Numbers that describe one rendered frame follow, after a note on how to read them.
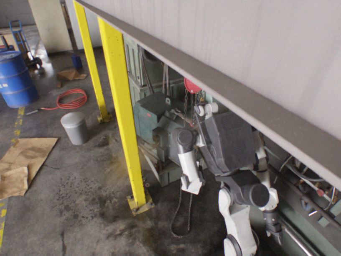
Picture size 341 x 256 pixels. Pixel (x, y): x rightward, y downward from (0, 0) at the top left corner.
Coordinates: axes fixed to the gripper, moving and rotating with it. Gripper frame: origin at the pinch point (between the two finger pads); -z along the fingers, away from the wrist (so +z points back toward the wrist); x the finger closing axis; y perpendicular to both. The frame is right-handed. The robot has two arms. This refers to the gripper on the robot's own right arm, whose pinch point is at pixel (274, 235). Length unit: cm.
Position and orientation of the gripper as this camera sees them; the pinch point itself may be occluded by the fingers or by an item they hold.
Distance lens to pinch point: 150.9
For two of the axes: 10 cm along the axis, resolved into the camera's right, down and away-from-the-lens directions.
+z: -2.3, -9.7, -0.4
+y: -9.3, 2.3, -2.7
